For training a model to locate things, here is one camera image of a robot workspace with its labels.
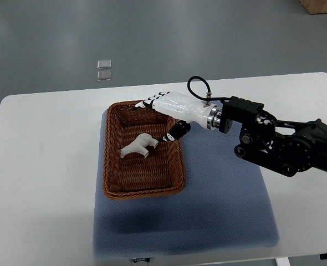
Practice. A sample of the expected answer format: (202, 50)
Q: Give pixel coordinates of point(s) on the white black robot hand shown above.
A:
(185, 110)

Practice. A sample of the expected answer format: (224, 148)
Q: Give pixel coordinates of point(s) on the white bear figurine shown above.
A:
(139, 145)

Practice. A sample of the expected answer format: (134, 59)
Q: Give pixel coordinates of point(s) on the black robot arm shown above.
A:
(285, 147)

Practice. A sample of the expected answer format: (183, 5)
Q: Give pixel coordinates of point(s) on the brown wicker basket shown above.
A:
(162, 173)

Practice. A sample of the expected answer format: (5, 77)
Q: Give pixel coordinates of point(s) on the lower floor metal plate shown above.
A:
(104, 75)

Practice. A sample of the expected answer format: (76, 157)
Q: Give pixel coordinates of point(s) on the floor metal plate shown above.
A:
(104, 75)
(104, 64)

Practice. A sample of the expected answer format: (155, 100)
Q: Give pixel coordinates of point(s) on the upper floor metal plate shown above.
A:
(104, 64)

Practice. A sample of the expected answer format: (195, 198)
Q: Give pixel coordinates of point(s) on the blue textured mat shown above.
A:
(225, 205)

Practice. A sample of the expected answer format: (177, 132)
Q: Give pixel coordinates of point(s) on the black label tag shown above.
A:
(144, 260)

